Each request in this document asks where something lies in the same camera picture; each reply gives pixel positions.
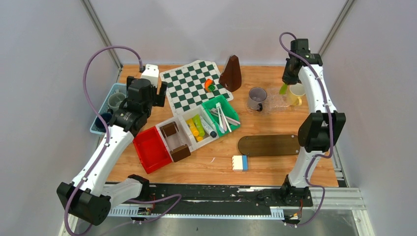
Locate red plastic bin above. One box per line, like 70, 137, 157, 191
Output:
133, 126, 173, 174

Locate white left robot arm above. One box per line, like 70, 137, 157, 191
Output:
57, 76, 168, 226

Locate green plastic bin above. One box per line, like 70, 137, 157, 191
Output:
202, 95, 241, 137

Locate white blue toy brick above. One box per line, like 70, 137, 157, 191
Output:
232, 155, 248, 172

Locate white toothbrush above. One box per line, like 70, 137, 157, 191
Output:
216, 102, 232, 133

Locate yellow toothpaste tube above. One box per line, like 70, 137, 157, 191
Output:
186, 118, 200, 137

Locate white toothpaste tube black cap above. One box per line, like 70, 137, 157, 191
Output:
200, 116, 217, 138

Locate dark blue mug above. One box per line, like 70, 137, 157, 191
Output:
95, 113, 113, 131

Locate light blue perforated basket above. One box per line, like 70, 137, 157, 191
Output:
89, 83, 127, 135

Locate brown wooden metronome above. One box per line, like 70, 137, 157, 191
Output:
219, 55, 242, 92

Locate brown wooden block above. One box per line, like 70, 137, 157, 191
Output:
160, 121, 179, 138
170, 144, 191, 162

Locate grey mug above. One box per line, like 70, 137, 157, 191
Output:
108, 92, 126, 111

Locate dark wooden oval tray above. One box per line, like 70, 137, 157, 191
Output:
238, 134, 300, 157

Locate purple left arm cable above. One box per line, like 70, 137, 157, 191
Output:
63, 45, 183, 236

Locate green white chessboard mat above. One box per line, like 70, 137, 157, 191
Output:
159, 60, 234, 116

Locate orange toy block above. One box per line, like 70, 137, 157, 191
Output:
204, 79, 213, 92

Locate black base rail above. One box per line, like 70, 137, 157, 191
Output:
131, 183, 313, 215

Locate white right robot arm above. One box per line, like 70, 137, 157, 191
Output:
281, 38, 346, 206

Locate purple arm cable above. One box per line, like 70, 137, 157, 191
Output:
278, 31, 334, 228
63, 45, 183, 236

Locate cream mug yellow handle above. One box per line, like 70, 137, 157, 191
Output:
287, 83, 305, 106

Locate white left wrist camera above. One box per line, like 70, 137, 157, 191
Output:
140, 64, 159, 88

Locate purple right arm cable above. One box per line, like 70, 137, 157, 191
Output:
278, 31, 334, 228

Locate purple mug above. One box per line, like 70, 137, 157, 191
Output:
248, 87, 268, 102

